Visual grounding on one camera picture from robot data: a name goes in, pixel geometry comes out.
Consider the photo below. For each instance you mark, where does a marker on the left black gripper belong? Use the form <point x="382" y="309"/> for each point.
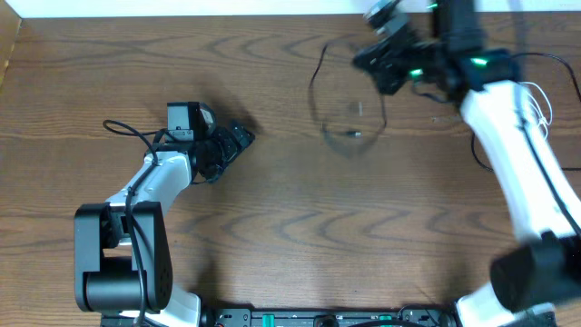
<point x="233" y="148"/>

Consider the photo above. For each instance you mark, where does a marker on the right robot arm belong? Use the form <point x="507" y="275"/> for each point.
<point x="487" y="87"/>

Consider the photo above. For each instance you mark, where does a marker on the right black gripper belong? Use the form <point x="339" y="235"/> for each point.
<point x="385" y="67"/>

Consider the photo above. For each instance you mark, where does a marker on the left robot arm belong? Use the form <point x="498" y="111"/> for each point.
<point x="122" y="261"/>

